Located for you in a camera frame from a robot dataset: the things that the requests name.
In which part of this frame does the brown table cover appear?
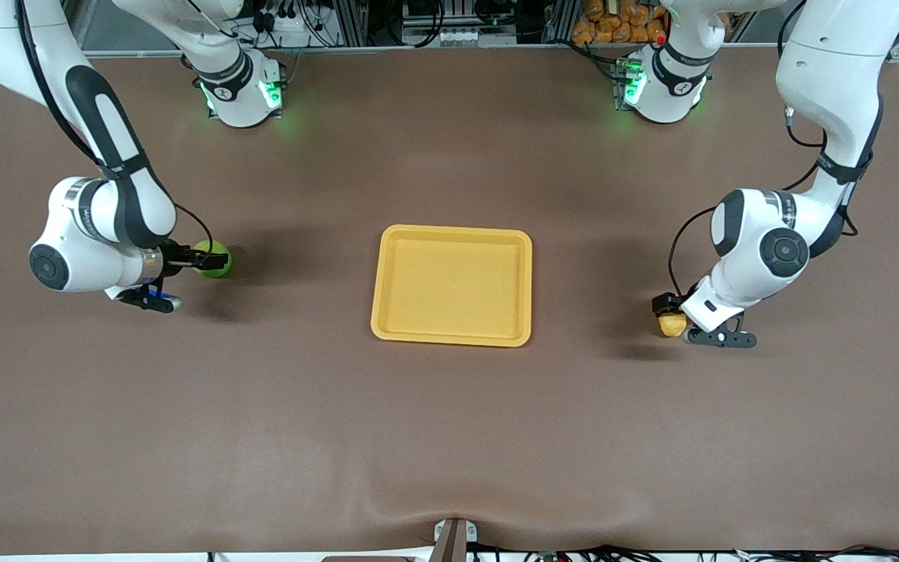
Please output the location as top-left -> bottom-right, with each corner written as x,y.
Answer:
0,45 -> 899,557

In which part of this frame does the yellow plastic tray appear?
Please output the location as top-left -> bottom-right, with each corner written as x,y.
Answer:
370,224 -> 534,348

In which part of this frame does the aluminium table edge rail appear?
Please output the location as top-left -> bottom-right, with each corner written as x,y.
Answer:
79,42 -> 899,60

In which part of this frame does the white socket strip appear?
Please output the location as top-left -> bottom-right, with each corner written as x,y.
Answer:
403,27 -> 497,47

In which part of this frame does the green apple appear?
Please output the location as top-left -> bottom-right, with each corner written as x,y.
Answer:
192,240 -> 233,279

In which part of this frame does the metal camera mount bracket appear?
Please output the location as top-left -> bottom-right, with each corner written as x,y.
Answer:
432,518 -> 478,562

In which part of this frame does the white power strip with plugs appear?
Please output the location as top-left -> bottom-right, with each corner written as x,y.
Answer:
251,0 -> 324,49

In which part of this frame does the orange netted bag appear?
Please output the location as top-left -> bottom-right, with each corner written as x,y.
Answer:
572,0 -> 667,44

